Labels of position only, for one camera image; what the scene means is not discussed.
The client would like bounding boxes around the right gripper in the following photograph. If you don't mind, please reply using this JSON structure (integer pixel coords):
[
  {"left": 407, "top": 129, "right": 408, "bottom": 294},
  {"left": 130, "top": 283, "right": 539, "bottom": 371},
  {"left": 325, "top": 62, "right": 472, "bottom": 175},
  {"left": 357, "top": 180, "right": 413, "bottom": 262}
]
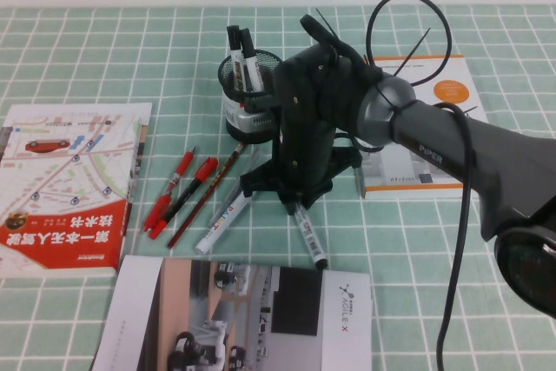
[{"left": 240, "top": 47, "right": 364, "bottom": 216}]

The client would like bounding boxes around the black marker with barcode label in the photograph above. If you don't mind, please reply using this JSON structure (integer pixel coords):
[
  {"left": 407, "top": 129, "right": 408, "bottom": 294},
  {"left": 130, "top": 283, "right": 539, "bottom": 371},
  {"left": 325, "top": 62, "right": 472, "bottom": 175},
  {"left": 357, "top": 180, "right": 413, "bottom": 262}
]
[{"left": 291, "top": 204, "right": 329, "bottom": 271}]

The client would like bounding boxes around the grey translucent gel pen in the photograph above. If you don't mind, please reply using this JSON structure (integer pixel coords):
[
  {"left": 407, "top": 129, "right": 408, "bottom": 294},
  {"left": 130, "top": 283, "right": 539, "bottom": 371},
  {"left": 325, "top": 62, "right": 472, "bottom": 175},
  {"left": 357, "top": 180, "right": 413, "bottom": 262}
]
[{"left": 208, "top": 145, "right": 265, "bottom": 228}]

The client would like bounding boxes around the black mesh pen holder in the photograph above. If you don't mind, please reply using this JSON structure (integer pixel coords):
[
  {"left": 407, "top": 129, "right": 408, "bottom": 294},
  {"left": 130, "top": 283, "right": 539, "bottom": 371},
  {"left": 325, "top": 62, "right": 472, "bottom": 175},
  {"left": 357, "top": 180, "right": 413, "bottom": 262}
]
[{"left": 217, "top": 54, "right": 280, "bottom": 145}]

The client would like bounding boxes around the black pen with red cap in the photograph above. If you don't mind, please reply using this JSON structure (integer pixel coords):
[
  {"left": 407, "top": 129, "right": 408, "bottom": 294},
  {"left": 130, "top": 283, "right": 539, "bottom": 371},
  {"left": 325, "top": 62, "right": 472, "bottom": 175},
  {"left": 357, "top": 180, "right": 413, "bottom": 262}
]
[{"left": 149, "top": 156, "right": 219, "bottom": 241}]

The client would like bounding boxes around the red ballpoint pen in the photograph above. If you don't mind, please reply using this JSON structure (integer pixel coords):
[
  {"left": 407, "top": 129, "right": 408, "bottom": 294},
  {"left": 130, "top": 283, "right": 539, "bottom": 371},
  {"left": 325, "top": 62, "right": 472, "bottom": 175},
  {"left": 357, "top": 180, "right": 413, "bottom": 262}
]
[{"left": 143, "top": 145, "right": 197, "bottom": 233}]

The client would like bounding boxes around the white paint marker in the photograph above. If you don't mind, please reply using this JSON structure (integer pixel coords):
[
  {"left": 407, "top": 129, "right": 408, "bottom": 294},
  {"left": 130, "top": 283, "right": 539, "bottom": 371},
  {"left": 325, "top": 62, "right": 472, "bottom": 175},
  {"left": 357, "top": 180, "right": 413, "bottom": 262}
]
[{"left": 194, "top": 190, "right": 253, "bottom": 255}]

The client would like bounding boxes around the red and black pencil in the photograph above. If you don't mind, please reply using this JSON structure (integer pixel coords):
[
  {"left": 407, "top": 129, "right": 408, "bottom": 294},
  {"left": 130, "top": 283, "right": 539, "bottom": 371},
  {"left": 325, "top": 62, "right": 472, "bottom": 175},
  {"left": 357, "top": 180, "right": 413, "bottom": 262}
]
[{"left": 167, "top": 142, "right": 245, "bottom": 250}]

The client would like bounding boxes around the green checked tablecloth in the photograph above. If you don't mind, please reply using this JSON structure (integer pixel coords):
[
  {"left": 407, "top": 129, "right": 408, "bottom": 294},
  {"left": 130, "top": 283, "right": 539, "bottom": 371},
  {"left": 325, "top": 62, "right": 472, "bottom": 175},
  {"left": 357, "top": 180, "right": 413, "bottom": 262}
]
[{"left": 0, "top": 5, "right": 556, "bottom": 371}]

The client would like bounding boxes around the AgileX brochure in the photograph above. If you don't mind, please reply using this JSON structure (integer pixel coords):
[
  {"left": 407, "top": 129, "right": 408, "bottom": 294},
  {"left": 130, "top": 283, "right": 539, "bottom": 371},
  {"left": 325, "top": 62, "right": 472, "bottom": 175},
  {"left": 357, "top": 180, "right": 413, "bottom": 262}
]
[{"left": 91, "top": 255, "right": 374, "bottom": 371}]

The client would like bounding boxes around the black cap white marker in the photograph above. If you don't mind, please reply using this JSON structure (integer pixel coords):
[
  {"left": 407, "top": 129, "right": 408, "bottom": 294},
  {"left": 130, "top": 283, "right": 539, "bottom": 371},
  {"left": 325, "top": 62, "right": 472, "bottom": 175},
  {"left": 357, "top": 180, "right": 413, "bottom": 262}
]
[{"left": 239, "top": 28, "right": 264, "bottom": 89}]

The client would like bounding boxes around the black zip tie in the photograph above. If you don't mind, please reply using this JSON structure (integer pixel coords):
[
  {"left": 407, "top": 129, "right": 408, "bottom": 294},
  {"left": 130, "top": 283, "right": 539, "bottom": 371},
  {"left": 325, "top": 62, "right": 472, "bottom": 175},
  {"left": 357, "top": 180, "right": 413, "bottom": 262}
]
[
  {"left": 315, "top": 8, "right": 345, "bottom": 45},
  {"left": 394, "top": 26, "right": 433, "bottom": 76}
]

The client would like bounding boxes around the white ROS textbook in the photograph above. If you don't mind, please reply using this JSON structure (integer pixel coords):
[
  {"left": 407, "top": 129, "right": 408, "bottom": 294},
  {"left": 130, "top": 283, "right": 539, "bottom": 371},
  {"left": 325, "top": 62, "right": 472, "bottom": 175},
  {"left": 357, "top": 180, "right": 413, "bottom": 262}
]
[{"left": 354, "top": 55, "right": 491, "bottom": 202}]

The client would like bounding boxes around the red and white map book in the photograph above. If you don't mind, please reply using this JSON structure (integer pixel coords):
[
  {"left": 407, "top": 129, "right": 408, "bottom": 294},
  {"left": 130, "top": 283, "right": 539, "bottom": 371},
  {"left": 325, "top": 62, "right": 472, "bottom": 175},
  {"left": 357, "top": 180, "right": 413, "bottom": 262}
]
[{"left": 0, "top": 103, "right": 153, "bottom": 279}]

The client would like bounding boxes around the thick black cable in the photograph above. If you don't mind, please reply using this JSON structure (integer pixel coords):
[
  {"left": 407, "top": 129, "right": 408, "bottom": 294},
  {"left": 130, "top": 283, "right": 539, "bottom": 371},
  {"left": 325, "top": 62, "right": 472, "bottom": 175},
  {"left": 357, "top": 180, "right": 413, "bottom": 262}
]
[{"left": 433, "top": 101, "right": 475, "bottom": 371}]

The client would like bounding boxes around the thin black looped cable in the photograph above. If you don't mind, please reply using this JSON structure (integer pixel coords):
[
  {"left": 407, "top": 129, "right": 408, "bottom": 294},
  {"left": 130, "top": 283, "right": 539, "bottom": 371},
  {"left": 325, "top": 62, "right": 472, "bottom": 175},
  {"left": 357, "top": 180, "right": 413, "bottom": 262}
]
[{"left": 367, "top": 0, "right": 453, "bottom": 90}]

